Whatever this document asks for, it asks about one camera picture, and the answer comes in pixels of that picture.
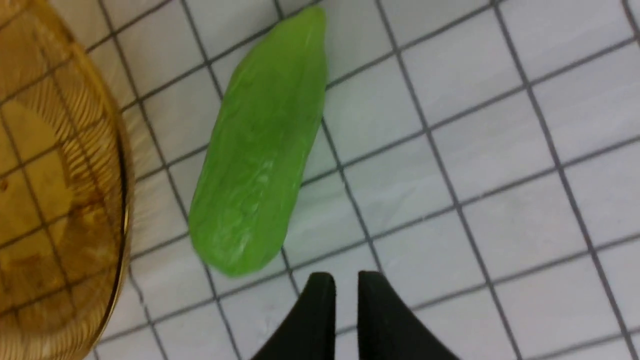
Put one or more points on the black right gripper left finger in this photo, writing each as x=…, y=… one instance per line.
x=309, y=330

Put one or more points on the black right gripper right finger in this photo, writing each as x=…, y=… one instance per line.
x=388, y=329

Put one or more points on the green gourd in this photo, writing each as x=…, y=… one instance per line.
x=265, y=130

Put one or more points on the white grid tablecloth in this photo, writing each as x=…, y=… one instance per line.
x=482, y=154

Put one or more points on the amber glass plate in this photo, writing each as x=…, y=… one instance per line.
x=66, y=173

